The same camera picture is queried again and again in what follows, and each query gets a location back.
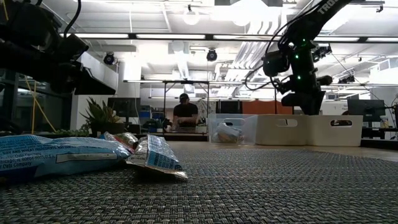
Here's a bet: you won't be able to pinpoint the pink red granola bar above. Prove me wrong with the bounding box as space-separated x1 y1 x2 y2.
99 131 140 151

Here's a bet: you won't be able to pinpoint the black desk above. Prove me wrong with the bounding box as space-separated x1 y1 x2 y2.
361 126 398 141

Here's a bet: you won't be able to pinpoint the grey plastic bin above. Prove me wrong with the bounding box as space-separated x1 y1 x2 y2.
256 114 309 147

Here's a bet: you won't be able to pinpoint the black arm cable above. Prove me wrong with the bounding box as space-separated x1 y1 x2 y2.
63 0 82 35
244 62 282 91

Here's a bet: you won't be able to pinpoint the black spotlight cluster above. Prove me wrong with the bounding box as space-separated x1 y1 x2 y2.
312 45 333 63
338 75 356 85

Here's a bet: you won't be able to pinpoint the clear plastic bin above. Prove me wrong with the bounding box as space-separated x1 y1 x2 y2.
207 113 259 146

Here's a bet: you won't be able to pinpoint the person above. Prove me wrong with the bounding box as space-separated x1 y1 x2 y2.
172 92 200 133

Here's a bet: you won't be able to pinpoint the long ceiling light strip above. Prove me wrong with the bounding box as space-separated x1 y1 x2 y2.
58 32 398 44

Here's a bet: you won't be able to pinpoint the potted succulent plant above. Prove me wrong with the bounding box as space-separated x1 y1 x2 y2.
52 96 126 139

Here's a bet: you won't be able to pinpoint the black monitor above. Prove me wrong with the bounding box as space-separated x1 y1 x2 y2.
217 100 243 114
107 97 141 118
347 99 386 123

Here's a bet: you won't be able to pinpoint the black workstation frame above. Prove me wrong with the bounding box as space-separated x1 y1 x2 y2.
273 82 320 116
162 79 211 135

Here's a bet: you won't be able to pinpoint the reddish brown granola bar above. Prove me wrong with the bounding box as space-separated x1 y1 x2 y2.
213 132 246 145

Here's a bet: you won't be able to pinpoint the white plastic bin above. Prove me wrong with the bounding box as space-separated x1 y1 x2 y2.
307 114 364 147

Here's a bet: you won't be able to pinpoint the orange partition panel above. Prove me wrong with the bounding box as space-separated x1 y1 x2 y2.
242 100 294 115

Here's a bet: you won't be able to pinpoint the round pendant lamp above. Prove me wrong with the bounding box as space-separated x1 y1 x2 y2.
182 4 200 26

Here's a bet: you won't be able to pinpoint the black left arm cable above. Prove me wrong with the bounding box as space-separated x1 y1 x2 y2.
63 0 82 35

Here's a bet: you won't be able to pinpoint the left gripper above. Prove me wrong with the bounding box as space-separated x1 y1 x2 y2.
51 34 116 96

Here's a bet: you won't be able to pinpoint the grey woven placemat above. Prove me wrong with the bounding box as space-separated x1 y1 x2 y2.
0 141 398 224

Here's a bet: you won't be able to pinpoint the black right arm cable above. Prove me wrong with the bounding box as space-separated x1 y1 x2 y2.
244 62 282 91

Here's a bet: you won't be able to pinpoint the blue storage boxes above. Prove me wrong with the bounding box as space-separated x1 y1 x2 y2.
139 109 165 132

